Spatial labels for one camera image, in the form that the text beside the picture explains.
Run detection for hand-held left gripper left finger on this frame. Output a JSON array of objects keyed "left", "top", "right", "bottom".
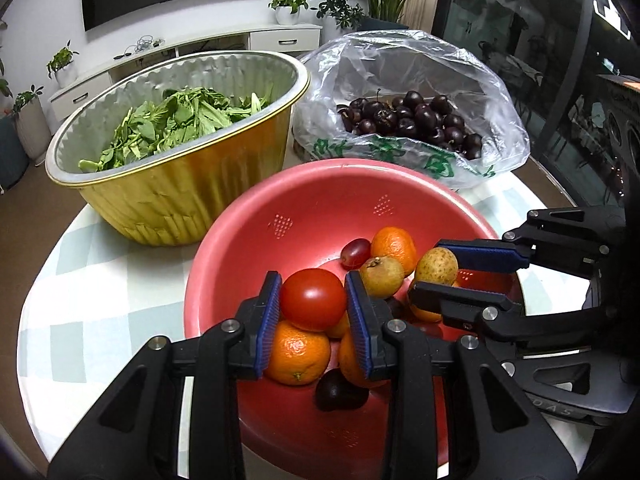
[{"left": 47, "top": 270, "right": 283, "bottom": 480}]

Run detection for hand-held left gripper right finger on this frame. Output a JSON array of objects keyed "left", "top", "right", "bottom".
[{"left": 344, "top": 270, "right": 581, "bottom": 480}]

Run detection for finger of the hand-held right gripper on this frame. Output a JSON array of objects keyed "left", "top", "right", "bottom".
[
  {"left": 407, "top": 281, "right": 626, "bottom": 402},
  {"left": 434, "top": 208, "right": 626, "bottom": 281}
]

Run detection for yellow-brown oval fruit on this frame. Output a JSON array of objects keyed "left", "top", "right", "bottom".
[{"left": 414, "top": 246, "right": 459, "bottom": 287}]

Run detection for red tomato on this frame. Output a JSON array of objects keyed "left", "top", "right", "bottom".
[{"left": 280, "top": 268, "right": 348, "bottom": 332}]

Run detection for dark avocado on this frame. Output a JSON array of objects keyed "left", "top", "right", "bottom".
[{"left": 314, "top": 367, "right": 370, "bottom": 412}]

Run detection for red grape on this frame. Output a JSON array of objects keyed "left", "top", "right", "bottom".
[{"left": 341, "top": 238, "right": 372, "bottom": 267}]

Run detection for red plastic colander bowl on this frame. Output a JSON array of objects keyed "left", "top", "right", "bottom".
[{"left": 183, "top": 158, "right": 525, "bottom": 478}]

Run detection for tan round fruit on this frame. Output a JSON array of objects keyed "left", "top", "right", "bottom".
[{"left": 359, "top": 256, "right": 405, "bottom": 298}]

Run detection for pile of dark cherries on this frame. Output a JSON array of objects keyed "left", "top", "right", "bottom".
[{"left": 336, "top": 90, "right": 484, "bottom": 161}]

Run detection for gold foil bowl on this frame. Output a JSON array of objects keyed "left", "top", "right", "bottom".
[{"left": 45, "top": 50, "right": 312, "bottom": 247}]

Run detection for checked tablecloth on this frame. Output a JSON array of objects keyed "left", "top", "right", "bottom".
[{"left": 15, "top": 160, "right": 601, "bottom": 480}]

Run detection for glass sliding door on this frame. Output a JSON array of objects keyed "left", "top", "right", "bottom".
[{"left": 431, "top": 0, "right": 640, "bottom": 211}]

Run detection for clear plastic bag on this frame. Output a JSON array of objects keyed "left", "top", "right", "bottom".
[{"left": 291, "top": 30, "right": 531, "bottom": 191}]

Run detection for green leafy vegetables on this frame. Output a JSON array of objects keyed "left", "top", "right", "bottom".
[{"left": 77, "top": 86, "right": 273, "bottom": 173}]

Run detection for white television cabinet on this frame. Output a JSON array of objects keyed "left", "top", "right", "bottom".
[{"left": 47, "top": 23, "right": 325, "bottom": 121}]

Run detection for plant in white tall pot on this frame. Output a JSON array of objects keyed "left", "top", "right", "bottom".
[{"left": 316, "top": 0, "right": 365, "bottom": 43}]

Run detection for plant in cream tall pot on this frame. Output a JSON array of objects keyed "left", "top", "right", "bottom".
[{"left": 11, "top": 85, "right": 52, "bottom": 161}]

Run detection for tall plant in dark pot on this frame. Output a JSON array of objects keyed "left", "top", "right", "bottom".
[{"left": 0, "top": 57, "right": 30, "bottom": 190}]

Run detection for small plant in white pot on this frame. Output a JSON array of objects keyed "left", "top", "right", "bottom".
[
  {"left": 47, "top": 40, "right": 81, "bottom": 88},
  {"left": 269, "top": 0, "right": 317, "bottom": 26}
]

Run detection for tangle of cables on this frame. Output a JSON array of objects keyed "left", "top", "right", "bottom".
[{"left": 112, "top": 35, "right": 166, "bottom": 61}]

